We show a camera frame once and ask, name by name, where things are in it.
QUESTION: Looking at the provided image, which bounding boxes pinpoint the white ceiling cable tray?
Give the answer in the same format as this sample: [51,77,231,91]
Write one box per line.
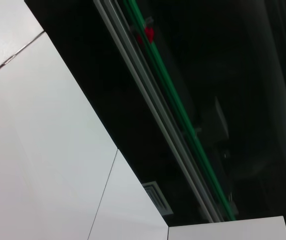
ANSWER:
[92,0,225,224]

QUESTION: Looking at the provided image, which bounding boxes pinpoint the ceiling air vent grille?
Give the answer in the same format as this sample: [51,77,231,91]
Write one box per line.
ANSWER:
[142,181,174,216]

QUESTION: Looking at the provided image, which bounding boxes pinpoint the white cabinet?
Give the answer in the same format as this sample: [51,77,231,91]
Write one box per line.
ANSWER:
[167,215,286,240]

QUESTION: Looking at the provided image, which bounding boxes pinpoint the red ceiling device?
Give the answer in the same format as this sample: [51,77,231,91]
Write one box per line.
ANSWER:
[136,25,155,45]

